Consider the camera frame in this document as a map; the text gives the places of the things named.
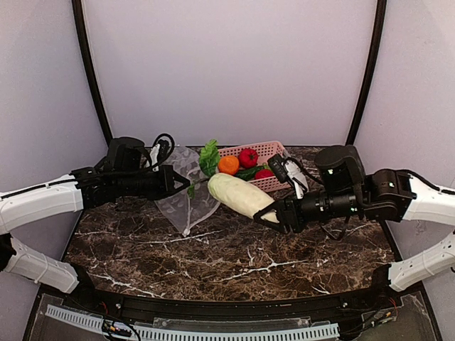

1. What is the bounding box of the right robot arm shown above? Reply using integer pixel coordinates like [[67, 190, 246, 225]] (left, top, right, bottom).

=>
[[253, 146, 454, 234]]

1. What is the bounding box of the red toy tomato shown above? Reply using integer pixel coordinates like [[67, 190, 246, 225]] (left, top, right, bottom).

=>
[[237, 148, 259, 169]]

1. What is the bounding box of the black front table rail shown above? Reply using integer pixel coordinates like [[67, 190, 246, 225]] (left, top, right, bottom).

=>
[[41, 286, 402, 333]]

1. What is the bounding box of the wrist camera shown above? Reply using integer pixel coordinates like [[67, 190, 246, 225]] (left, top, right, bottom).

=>
[[149, 133, 175, 172], [267, 153, 309, 199]]

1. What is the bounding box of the clear zip top bag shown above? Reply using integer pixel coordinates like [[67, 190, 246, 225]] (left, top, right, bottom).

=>
[[156, 146, 220, 237]]

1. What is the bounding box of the left black frame post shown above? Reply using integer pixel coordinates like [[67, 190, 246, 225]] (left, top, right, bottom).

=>
[[71, 0, 113, 146]]

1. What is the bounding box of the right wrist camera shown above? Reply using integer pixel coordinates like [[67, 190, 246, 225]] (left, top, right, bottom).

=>
[[267, 153, 309, 199]]

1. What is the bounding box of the green toy cucumber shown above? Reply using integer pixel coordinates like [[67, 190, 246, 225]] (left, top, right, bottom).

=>
[[235, 165, 264, 181]]

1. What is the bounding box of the red toy fruit right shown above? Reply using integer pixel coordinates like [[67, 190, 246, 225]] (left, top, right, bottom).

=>
[[255, 169, 274, 180]]

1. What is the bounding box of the pink perforated plastic basket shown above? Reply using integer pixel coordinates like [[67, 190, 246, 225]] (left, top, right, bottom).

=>
[[218, 141, 290, 193]]

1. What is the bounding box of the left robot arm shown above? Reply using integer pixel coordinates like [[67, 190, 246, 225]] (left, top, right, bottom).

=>
[[1, 133, 191, 293]]

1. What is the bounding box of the white toy radish with leaves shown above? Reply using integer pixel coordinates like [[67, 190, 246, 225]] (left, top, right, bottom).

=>
[[199, 139, 274, 219]]

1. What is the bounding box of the right black frame post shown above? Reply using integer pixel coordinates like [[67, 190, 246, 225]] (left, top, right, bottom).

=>
[[345, 0, 387, 145]]

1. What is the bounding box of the orange toy fruit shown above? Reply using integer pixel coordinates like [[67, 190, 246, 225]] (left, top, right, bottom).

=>
[[218, 155, 240, 175]]

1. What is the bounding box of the black frame post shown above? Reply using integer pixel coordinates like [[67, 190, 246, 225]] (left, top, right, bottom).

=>
[[345, 0, 387, 145], [71, 0, 113, 146]]

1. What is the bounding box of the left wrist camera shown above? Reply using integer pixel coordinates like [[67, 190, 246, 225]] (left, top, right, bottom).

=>
[[149, 133, 175, 172]]

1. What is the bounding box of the white slotted cable duct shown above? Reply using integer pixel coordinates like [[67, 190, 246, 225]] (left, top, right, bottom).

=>
[[45, 304, 341, 340]]

